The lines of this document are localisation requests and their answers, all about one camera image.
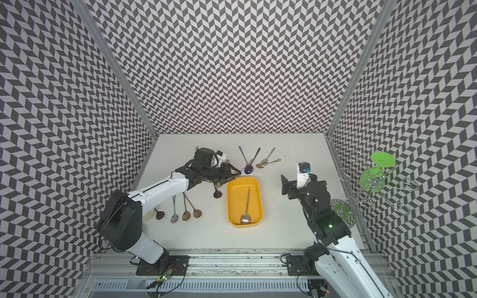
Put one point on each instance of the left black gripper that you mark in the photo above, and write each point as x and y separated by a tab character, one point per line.
227	172

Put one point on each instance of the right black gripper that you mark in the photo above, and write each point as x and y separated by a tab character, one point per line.
290	187

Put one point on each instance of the yellow plastic storage box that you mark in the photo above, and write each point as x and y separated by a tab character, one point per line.
237	198

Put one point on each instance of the plain silver spoon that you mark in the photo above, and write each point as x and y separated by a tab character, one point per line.
245	218

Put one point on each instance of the ornate silver gold spoon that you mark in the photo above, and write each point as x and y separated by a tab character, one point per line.
220	182

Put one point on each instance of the purple iridescent spoon dark handle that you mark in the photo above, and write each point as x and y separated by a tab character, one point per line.
249	167

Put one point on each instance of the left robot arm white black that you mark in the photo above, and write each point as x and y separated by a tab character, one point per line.
121	222

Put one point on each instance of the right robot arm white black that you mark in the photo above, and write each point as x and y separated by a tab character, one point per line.
336	256

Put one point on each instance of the black spoon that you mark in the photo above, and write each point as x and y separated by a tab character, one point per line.
217	192

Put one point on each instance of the bronze spoon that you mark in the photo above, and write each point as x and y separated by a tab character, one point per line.
186	215

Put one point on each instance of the dark brown small spoon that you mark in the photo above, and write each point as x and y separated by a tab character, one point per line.
159	215

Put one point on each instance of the small silver teaspoon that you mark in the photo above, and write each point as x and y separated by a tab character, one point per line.
174	217

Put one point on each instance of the yellow flower plate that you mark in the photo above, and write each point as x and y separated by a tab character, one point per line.
148	215

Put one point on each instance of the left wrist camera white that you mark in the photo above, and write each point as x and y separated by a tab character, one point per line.
218	158

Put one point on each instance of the rainbow handle purple spoon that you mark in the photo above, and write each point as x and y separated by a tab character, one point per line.
240	148

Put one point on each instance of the silver ornate handle spoon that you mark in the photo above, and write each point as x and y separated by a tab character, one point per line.
267	157

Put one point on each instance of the copper spoon long handle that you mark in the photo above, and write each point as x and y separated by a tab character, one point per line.
197	213

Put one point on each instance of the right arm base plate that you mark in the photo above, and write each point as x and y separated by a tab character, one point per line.
298	265

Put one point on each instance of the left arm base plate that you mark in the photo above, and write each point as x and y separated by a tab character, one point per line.
179	264

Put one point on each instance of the aluminium front rail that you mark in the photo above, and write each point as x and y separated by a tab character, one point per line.
203	264

